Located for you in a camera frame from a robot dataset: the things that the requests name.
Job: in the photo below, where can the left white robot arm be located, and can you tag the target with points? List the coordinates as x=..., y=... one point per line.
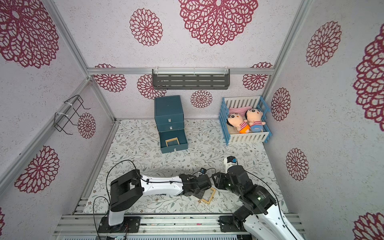
x=126, y=190

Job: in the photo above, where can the black wire wall rack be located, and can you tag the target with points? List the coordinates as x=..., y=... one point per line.
x=62, y=119

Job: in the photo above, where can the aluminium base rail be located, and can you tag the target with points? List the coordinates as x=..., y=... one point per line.
x=82, y=226

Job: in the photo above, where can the teal three-drawer cabinet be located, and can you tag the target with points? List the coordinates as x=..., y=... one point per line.
x=170, y=122

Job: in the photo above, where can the grey wall shelf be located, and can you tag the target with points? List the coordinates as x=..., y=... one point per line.
x=191, y=79

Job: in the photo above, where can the blue white toy crib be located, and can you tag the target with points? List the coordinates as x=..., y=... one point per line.
x=240, y=105

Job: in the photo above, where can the orange dressed plush doll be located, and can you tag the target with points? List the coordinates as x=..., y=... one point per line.
x=235, y=120

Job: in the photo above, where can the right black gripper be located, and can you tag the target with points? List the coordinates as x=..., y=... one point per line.
x=220, y=182

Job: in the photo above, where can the large yellow wooden brooch box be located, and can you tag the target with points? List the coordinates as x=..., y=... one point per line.
x=172, y=142

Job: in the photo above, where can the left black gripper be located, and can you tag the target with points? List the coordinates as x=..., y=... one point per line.
x=201, y=195

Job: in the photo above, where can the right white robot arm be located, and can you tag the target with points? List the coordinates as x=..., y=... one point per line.
x=260, y=215

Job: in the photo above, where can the blue dressed plush doll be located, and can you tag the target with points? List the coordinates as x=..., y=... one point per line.
x=254, y=119

